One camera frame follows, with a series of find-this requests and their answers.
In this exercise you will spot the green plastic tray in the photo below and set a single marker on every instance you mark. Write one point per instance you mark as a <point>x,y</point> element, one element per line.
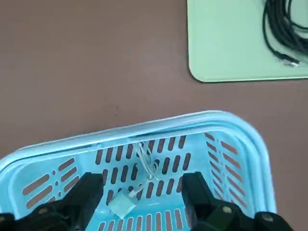
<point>228,48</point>

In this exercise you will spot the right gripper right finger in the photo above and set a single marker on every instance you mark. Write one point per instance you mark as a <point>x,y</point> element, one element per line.
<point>195,192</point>

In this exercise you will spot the blue slotted plastic basket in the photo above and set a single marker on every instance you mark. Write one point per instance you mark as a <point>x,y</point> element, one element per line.
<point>216,125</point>

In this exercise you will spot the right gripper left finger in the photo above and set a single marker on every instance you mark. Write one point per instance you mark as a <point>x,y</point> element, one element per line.
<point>81,192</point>

